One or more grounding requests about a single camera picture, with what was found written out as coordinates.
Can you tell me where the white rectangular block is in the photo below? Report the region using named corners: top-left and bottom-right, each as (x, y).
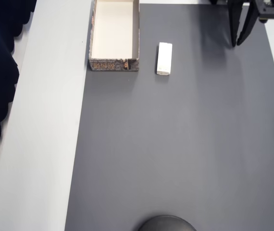
top-left (155, 42), bottom-right (174, 77)

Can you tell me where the patterned open cardboard box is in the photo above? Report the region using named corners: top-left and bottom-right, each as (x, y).
top-left (88, 0), bottom-right (141, 72)

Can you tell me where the grey rubber table mat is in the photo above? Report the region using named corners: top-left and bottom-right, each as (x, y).
top-left (64, 3), bottom-right (274, 231)

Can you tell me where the black round stand base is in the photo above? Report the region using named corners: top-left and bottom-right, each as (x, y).
top-left (136, 214), bottom-right (197, 231)

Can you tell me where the black gripper camera mount plate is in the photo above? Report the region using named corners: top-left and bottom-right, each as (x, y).
top-left (254, 0), bottom-right (274, 24)

